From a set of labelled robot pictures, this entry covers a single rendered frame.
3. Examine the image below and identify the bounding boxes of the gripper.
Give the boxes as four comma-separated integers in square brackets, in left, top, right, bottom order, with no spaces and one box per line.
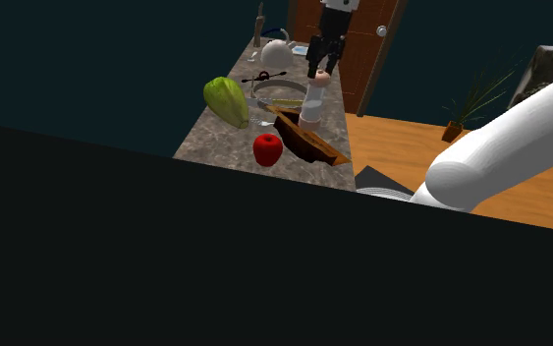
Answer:
[305,6,353,81]

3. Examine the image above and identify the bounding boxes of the brown door with knob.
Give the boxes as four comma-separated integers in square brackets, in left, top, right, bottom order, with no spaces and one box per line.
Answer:
[286,0,410,118]

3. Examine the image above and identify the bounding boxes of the clear pepper mill pink ends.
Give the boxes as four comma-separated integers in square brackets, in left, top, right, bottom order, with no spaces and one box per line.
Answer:
[298,68,333,134]

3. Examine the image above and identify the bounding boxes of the white teapot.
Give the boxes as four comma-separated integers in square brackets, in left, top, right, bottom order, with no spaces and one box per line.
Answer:
[259,28,300,70]

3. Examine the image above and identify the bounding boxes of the grey round pan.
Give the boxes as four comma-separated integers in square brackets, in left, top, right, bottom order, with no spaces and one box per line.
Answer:
[249,78,309,109]

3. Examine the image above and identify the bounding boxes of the black and red tool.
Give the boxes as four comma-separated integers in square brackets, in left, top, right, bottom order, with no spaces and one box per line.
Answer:
[241,70,288,85]

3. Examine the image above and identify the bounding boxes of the tall wooden grinder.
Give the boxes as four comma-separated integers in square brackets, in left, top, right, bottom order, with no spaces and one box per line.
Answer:
[251,1,266,48]

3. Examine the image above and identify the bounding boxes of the green lettuce head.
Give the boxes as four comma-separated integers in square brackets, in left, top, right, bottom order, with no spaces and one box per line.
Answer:
[202,76,251,131]

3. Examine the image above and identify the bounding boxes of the red apple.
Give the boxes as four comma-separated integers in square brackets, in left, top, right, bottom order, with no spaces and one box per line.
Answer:
[251,133,285,168]

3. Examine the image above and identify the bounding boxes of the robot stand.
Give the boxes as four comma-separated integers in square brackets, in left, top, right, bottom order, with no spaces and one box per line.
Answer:
[354,164,417,196]

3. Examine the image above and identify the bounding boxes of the potted green plant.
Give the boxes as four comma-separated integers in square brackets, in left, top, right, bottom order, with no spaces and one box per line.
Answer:
[440,59,519,144]

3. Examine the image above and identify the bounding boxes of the grey stone block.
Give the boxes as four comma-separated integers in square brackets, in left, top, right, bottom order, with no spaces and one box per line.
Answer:
[506,44,553,110]

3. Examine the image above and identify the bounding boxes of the yellow handled knife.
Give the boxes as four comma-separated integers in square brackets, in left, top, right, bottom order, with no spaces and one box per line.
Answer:
[255,97,305,108]

